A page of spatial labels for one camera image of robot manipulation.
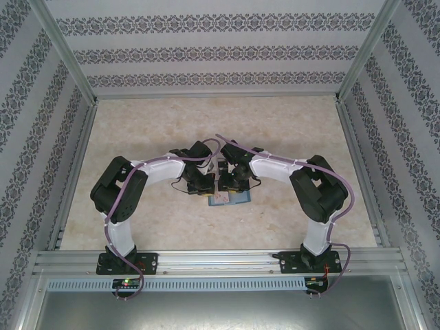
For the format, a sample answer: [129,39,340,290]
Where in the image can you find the teal leather card holder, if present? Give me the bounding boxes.
[207,190,252,208]

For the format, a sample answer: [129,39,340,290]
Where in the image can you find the grey metal sheet panel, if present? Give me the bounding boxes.
[32,290,419,330]

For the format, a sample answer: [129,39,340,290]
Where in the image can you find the aluminium mounting rail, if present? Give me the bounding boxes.
[32,250,404,276]

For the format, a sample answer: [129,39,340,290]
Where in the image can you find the slotted grey cable duct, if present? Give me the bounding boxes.
[46,276,307,292]

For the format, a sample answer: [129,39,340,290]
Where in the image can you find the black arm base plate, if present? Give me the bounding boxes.
[272,250,343,275]
[96,252,160,276]

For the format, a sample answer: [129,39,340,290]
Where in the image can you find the purple cable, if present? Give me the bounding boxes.
[214,133,355,300]
[104,137,221,301]

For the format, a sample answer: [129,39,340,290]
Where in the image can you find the aluminium side rail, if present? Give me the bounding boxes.
[47,99,100,252]
[333,98,391,249]

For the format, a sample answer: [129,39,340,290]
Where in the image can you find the aluminium frame post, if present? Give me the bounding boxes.
[333,0,402,103]
[30,0,100,106]

